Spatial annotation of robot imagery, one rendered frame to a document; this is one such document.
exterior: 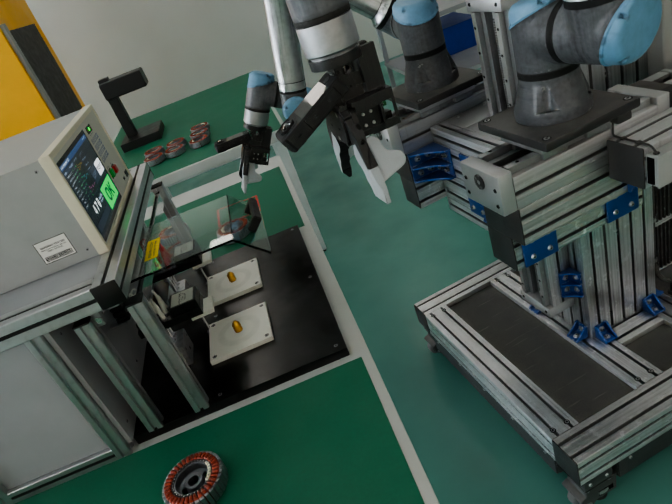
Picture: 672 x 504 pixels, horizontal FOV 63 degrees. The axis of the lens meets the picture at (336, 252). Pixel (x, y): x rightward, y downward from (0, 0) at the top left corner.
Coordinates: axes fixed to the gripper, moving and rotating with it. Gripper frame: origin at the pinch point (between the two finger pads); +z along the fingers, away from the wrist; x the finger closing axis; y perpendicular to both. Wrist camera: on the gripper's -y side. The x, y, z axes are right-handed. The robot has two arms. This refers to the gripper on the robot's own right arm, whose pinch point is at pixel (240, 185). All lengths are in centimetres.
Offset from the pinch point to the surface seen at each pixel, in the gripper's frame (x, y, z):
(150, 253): -63, -23, -5
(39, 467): -79, -41, 36
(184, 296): -58, -16, 7
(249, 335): -62, -1, 15
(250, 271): -33.1, 1.9, 13.2
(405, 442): -104, 21, 6
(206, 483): -99, -10, 20
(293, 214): -1.4, 18.0, 7.6
